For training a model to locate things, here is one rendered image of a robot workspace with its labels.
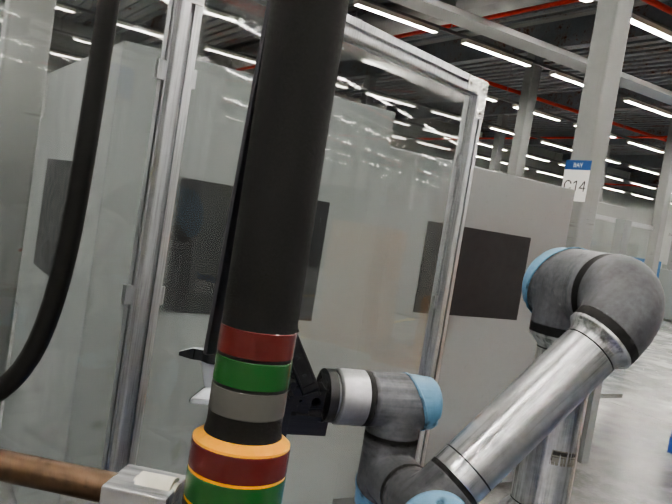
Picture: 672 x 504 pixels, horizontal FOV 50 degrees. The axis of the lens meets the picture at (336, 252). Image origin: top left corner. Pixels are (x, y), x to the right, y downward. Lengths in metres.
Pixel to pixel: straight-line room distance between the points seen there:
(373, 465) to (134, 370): 0.40
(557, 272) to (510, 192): 3.62
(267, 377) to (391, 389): 0.67
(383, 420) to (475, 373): 3.77
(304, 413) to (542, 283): 0.40
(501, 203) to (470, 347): 0.93
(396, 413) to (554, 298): 0.29
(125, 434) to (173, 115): 0.50
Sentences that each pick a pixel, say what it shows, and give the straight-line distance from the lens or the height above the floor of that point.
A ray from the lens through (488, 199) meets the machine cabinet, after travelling 4.56.
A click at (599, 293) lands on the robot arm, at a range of 0.99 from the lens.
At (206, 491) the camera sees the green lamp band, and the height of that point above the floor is 1.56.
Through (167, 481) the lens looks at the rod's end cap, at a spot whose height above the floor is 1.55.
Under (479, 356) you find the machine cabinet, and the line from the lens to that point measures 4.72.
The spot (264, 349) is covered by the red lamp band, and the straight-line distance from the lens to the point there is 0.30.
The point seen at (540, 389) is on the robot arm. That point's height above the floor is 1.50.
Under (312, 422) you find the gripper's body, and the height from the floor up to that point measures 1.40.
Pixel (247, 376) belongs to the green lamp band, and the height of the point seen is 1.60.
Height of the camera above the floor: 1.68
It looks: 3 degrees down
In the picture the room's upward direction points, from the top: 9 degrees clockwise
